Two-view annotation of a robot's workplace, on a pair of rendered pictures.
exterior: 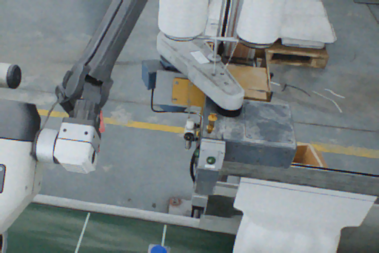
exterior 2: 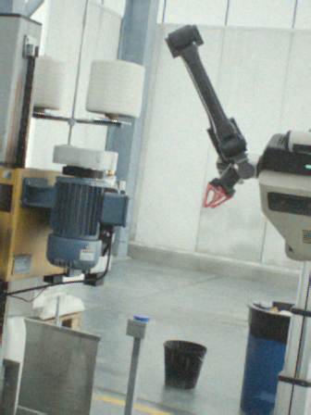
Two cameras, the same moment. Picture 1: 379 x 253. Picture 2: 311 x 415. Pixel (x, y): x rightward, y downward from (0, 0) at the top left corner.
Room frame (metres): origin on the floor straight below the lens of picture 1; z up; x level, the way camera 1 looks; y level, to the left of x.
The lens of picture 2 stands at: (3.43, 0.55, 1.38)
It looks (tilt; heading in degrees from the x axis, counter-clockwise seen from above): 3 degrees down; 194
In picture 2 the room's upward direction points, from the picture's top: 7 degrees clockwise
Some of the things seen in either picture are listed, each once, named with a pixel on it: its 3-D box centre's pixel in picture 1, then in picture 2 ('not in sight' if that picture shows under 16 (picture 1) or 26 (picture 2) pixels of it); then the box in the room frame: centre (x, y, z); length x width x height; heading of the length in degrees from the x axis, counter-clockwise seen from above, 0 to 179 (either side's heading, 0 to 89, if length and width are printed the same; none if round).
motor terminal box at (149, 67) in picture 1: (152, 76); (115, 213); (1.46, -0.06, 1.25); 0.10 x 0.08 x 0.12; 16
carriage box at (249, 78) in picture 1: (231, 96); (10, 219); (1.42, -0.40, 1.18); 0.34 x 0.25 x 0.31; 171
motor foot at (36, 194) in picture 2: not in sight; (47, 194); (1.51, -0.25, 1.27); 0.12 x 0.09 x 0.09; 171
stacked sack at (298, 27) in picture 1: (299, 27); not in sight; (3.86, -1.60, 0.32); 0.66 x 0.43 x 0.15; 78
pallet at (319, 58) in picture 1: (262, 37); not in sight; (4.11, -1.35, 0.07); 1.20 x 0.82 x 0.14; 81
